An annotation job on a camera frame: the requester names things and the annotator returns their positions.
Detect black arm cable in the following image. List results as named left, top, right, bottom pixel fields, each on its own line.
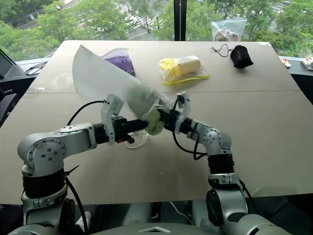
left=172, top=131, right=207, bottom=161
left=67, top=100, right=107, bottom=126

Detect purple item in clear bag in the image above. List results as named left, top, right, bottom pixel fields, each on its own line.
left=102, top=47, right=136, bottom=76

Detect white cable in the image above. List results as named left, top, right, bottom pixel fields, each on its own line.
left=168, top=201, right=194, bottom=223

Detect white translucent drawstring bag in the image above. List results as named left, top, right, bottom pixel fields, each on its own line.
left=72, top=45, right=173, bottom=150

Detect light green towel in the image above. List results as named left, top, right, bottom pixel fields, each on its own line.
left=145, top=109, right=165, bottom=136

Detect silver robot torso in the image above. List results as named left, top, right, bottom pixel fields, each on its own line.
left=7, top=215, right=291, bottom=235

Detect dark monitor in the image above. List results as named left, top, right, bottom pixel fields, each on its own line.
left=0, top=48, right=18, bottom=79

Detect black window frame post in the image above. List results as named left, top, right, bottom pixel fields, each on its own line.
left=174, top=0, right=188, bottom=41

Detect black cable loop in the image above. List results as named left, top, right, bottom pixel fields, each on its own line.
left=24, top=61, right=48, bottom=75

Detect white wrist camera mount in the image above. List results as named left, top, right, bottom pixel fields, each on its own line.
left=174, top=91, right=191, bottom=135
left=100, top=94, right=125, bottom=145

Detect white grey object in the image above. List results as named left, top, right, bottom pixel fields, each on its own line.
left=301, top=56, right=313, bottom=71

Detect yellow items in zip bag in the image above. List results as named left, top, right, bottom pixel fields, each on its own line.
left=158, top=56, right=210, bottom=86

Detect black drawstring cord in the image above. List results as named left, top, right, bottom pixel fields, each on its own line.
left=211, top=44, right=234, bottom=59

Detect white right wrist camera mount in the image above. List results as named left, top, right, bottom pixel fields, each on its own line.
left=174, top=91, right=191, bottom=135

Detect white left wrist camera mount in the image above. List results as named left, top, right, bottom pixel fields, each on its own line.
left=100, top=94, right=125, bottom=145

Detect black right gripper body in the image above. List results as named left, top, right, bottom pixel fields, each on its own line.
left=161, top=110, right=182, bottom=131

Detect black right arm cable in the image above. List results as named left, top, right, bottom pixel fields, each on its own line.
left=172, top=131, right=207, bottom=161

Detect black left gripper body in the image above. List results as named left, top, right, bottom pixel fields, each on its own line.
left=111, top=116, right=135, bottom=144

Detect clear zip bag with items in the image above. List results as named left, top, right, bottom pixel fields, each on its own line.
left=211, top=20, right=247, bottom=42

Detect black fabric pouch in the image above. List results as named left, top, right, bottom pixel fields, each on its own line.
left=229, top=45, right=254, bottom=69

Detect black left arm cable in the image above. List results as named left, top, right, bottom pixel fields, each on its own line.
left=67, top=100, right=107, bottom=126

